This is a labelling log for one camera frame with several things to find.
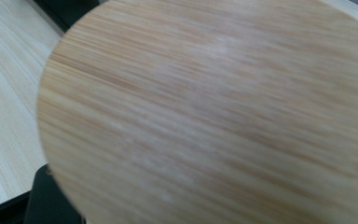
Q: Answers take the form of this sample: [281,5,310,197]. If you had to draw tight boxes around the black metal two-tier rack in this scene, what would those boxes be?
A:
[32,0,108,34]

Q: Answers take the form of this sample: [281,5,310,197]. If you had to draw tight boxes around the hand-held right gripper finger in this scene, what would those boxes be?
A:
[23,163,87,224]

